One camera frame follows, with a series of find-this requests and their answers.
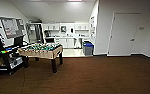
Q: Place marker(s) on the white under-sink cabinet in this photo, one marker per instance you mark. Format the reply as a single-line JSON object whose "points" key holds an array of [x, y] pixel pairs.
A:
{"points": [[66, 43]]}

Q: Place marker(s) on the blue lid recycling bin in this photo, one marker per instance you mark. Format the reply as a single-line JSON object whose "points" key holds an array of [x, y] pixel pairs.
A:
{"points": [[88, 48]]}

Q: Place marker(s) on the foosball table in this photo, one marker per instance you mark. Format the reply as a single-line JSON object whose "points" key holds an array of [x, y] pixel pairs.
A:
{"points": [[41, 50]]}

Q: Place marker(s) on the stainless steel refrigerator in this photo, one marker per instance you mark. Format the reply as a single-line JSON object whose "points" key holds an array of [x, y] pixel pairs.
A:
{"points": [[34, 35]]}

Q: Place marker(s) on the white paper sheet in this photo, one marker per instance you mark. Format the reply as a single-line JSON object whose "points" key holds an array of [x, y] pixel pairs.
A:
{"points": [[32, 28]]}

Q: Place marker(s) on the white door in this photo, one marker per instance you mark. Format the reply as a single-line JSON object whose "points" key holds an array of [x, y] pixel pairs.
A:
{"points": [[122, 33]]}

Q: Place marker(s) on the white three-door wall cabinet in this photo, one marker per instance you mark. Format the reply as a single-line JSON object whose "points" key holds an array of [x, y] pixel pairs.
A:
{"points": [[81, 26]]}

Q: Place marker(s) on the large printed wall poster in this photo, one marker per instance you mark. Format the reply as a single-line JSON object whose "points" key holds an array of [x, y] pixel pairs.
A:
{"points": [[92, 26]]}

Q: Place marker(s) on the wall notice board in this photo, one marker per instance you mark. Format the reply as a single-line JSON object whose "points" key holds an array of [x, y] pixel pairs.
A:
{"points": [[11, 27]]}

